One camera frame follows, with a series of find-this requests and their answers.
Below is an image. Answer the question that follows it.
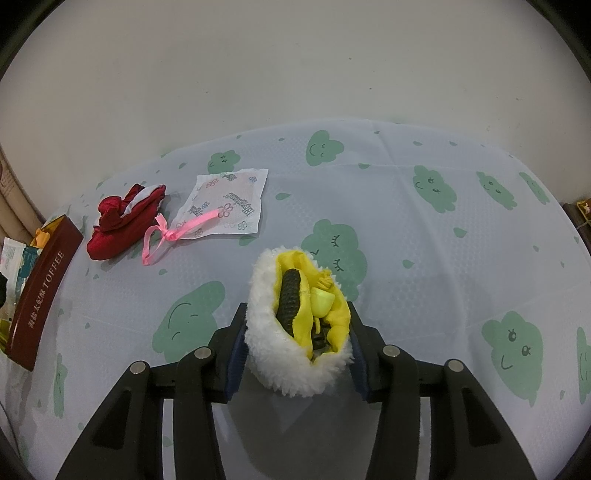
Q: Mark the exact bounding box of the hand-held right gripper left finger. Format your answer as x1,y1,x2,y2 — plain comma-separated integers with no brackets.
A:
55,302,250,480

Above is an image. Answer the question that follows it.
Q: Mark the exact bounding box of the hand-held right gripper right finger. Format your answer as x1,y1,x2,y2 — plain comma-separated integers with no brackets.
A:
346,301,539,480

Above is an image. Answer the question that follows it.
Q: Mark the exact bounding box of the white plush toy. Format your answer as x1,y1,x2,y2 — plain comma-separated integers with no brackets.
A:
244,247,354,398

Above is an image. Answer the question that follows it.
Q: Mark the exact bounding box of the red gold box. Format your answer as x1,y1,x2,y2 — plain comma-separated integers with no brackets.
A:
4,215,85,372

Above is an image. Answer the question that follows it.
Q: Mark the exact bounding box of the cloud printed bed sheet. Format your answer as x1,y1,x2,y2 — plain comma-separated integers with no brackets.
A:
0,117,591,480

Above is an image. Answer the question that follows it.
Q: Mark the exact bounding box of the white sachet with pink ribbon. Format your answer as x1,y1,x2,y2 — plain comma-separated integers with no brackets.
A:
142,168,269,267

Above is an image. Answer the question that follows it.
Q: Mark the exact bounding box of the beige padded headboard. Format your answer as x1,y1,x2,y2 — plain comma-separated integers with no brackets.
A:
0,143,47,232

